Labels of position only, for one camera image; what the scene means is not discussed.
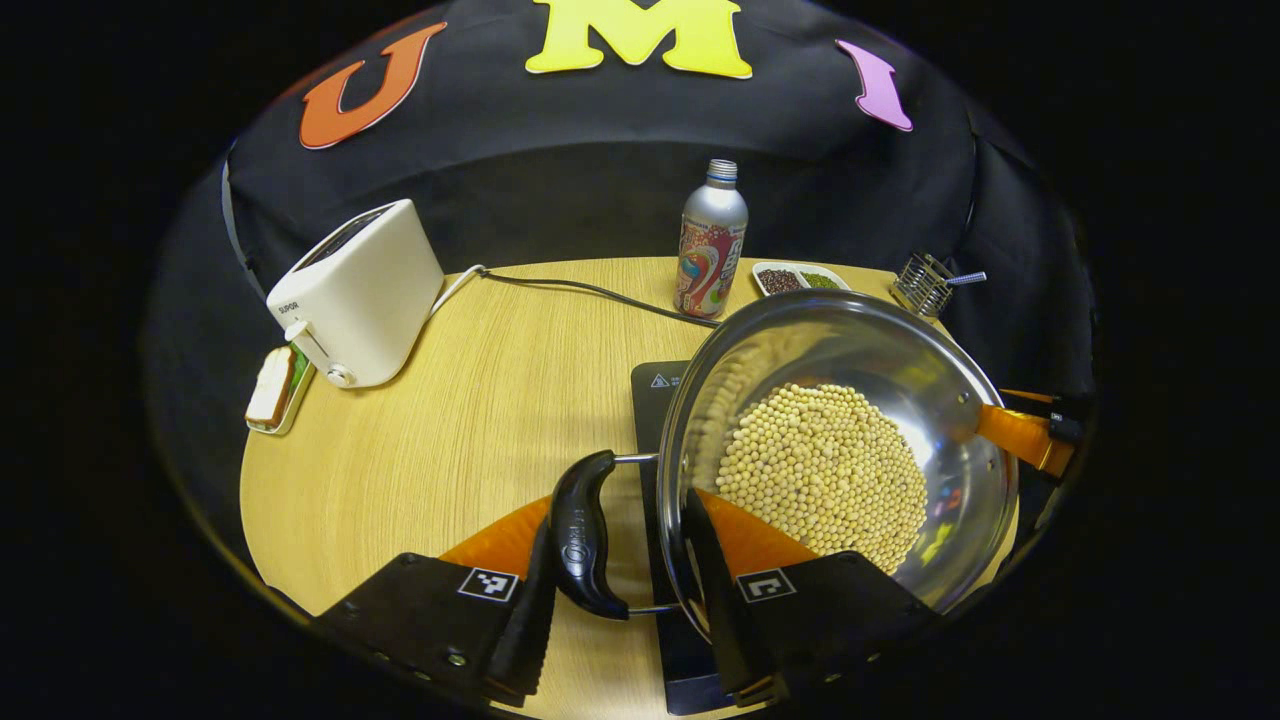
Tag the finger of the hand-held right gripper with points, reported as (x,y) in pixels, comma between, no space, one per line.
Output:
(1070,415)
(1025,437)

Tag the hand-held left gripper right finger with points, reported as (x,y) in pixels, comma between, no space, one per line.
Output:
(840,615)

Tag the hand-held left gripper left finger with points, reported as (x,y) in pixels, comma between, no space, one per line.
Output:
(410,620)

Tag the pile of soybeans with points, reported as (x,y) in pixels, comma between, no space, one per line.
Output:
(820,475)

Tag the stainless steel pot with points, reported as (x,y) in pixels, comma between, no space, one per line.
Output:
(860,340)

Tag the black induction cooktop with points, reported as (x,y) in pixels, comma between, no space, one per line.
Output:
(650,400)

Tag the cream rectangular tray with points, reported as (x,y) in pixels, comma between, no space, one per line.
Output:
(300,395)

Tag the white divided spice tray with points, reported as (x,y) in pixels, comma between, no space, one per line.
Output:
(795,280)

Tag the white toaster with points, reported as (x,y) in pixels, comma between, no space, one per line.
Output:
(370,295)

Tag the silver drink bottle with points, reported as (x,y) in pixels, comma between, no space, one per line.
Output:
(710,250)

